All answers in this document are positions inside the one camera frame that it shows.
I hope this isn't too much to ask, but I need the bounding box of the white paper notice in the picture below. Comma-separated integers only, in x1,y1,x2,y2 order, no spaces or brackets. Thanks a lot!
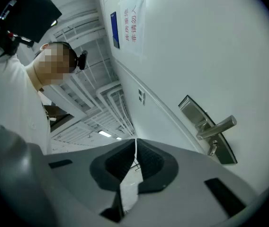
117,0,151,62

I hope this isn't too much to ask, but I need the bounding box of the person's head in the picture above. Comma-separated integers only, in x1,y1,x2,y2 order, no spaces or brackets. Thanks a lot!
25,41,78,93

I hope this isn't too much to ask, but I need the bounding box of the black head-worn camera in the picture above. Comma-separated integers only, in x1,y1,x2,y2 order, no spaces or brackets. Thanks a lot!
76,50,88,70

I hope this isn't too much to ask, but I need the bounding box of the blue sign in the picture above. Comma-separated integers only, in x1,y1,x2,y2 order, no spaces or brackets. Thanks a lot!
110,11,121,49

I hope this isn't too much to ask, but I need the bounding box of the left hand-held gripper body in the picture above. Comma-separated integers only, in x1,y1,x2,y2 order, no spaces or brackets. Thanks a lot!
0,0,63,61

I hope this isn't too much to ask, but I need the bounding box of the steel door lever handle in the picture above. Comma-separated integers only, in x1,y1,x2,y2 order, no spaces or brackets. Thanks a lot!
195,115,238,141

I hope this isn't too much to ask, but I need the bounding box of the person's white shirt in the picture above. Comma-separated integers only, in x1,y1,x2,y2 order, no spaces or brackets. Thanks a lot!
0,53,52,156

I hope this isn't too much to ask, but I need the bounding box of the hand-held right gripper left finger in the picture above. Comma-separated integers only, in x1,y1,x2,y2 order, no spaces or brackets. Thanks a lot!
45,138,135,224

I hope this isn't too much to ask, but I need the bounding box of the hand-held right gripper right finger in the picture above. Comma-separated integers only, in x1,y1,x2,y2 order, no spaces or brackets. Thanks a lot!
125,138,262,227

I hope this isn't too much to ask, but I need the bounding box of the white door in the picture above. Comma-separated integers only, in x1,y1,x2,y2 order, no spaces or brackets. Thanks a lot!
96,0,269,198

